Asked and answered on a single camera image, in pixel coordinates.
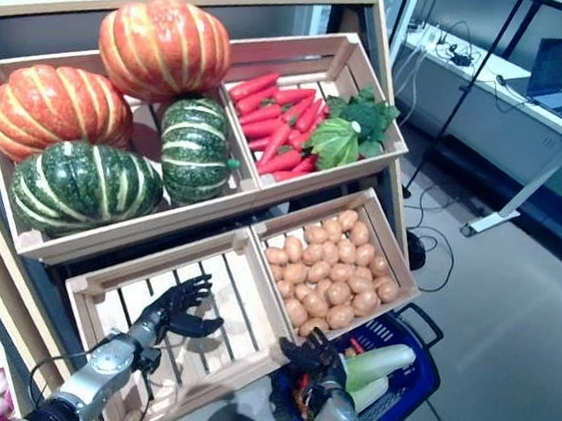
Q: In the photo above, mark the red toy carrot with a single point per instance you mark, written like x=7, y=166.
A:
x=256, y=101
x=275, y=142
x=294, y=96
x=261, y=115
x=262, y=129
x=309, y=115
x=279, y=162
x=254, y=87
x=357, y=345
x=306, y=164

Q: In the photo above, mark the black metal shelf rack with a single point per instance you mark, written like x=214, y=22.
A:
x=467, y=89

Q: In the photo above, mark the black power adapter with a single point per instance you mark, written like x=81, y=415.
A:
x=460, y=58

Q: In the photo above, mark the large wooden crate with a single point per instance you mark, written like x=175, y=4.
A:
x=133, y=227

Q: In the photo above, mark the black round stand base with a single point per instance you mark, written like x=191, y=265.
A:
x=416, y=252

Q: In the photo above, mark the dark green leaf bunch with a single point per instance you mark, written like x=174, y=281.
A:
x=371, y=114

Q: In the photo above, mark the blue plastic shopping basket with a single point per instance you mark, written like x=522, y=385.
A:
x=424, y=381

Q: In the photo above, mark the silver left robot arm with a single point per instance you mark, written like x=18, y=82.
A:
x=104, y=358

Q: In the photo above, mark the light green cabbage head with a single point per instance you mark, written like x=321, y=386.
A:
x=333, y=144

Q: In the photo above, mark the open grey laptop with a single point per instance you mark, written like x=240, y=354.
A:
x=552, y=65

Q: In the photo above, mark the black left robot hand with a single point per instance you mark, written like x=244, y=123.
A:
x=169, y=314

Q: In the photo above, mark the white desk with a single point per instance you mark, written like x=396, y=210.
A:
x=496, y=127

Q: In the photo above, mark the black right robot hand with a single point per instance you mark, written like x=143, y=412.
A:
x=318, y=360

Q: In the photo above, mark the white power strip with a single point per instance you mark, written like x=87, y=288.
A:
x=430, y=35

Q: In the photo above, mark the green striped pumpkin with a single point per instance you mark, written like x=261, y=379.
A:
x=194, y=151
x=87, y=190

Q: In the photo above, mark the small red toy fruit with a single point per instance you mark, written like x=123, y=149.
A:
x=301, y=382

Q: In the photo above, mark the brown potato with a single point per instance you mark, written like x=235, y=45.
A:
x=339, y=294
x=365, y=303
x=340, y=317
x=295, y=312
x=315, y=304
x=331, y=230
x=388, y=292
x=347, y=221
x=316, y=235
x=287, y=290
x=379, y=266
x=314, y=327
x=293, y=249
x=360, y=234
x=276, y=256

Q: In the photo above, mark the orange striped pumpkin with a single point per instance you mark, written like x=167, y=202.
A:
x=57, y=114
x=164, y=50

